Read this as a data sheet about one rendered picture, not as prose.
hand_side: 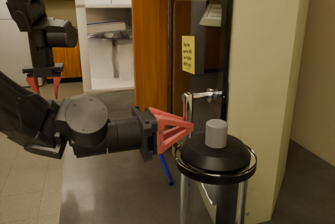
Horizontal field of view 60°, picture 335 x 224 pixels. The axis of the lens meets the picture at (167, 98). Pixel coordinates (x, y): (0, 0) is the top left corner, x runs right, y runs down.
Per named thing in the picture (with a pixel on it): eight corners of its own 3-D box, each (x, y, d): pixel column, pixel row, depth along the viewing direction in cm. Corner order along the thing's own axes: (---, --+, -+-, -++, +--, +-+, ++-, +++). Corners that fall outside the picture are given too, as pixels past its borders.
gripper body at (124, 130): (141, 104, 54) (100, 108, 52) (154, 124, 45) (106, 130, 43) (142, 136, 56) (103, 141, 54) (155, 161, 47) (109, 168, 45)
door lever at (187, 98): (211, 139, 53) (206, 134, 56) (214, 90, 51) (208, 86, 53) (184, 143, 52) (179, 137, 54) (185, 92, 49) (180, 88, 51)
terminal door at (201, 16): (171, 139, 83) (172, -11, 70) (219, 208, 55) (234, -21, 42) (169, 139, 82) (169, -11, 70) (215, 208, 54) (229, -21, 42)
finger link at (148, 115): (185, 102, 55) (136, 107, 52) (200, 115, 48) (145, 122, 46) (185, 135, 57) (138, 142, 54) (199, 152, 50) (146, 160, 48)
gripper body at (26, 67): (63, 73, 80) (59, 46, 78) (22, 75, 77) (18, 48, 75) (64, 68, 86) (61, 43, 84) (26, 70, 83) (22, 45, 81)
